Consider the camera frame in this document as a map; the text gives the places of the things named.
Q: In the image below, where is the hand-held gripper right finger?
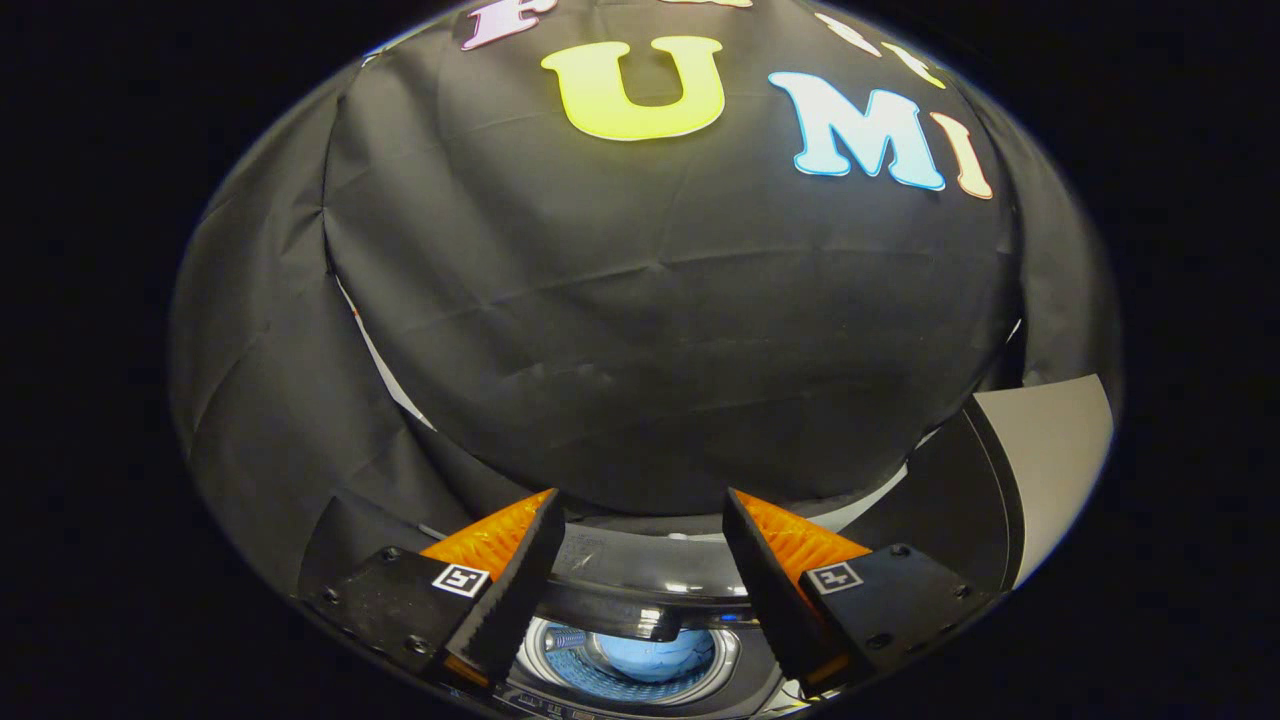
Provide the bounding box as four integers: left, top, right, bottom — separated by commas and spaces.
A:
722, 487, 996, 696

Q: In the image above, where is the grey washing machine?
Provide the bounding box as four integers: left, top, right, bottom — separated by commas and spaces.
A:
500, 600, 806, 720

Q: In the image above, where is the light blue polo shirt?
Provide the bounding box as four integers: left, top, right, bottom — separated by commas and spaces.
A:
595, 630, 716, 683

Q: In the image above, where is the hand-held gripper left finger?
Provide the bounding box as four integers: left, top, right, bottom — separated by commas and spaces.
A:
300, 488, 566, 691

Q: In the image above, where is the beige cabinet with dark top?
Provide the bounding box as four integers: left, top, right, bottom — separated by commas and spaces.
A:
840, 375, 1113, 593

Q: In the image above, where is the black backdrop cloth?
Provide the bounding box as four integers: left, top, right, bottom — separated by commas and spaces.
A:
170, 0, 1123, 601

